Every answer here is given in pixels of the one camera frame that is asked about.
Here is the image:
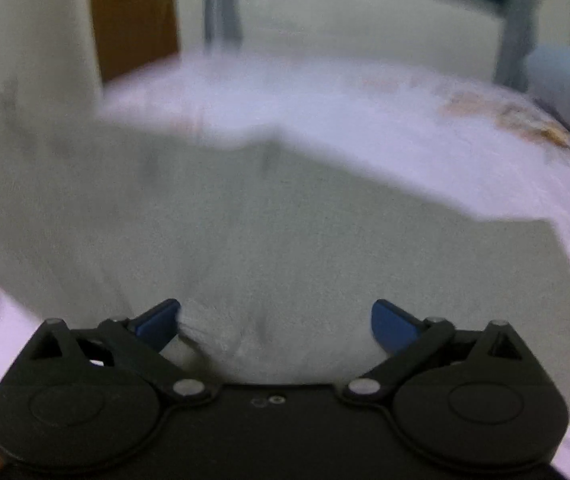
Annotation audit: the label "grey curtain lower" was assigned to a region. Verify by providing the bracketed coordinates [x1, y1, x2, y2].
[204, 0, 242, 48]

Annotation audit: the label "pink floral bed sheet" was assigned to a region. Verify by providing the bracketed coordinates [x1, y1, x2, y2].
[0, 54, 570, 475]

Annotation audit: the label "brown wooden cabinet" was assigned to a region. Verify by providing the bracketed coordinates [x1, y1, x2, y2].
[90, 0, 181, 84]

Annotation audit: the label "grey curtain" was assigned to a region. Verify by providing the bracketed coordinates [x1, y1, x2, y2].
[494, 0, 540, 91]
[204, 0, 242, 48]

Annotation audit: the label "grey pants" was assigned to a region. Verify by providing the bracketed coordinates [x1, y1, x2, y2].
[0, 118, 570, 408]

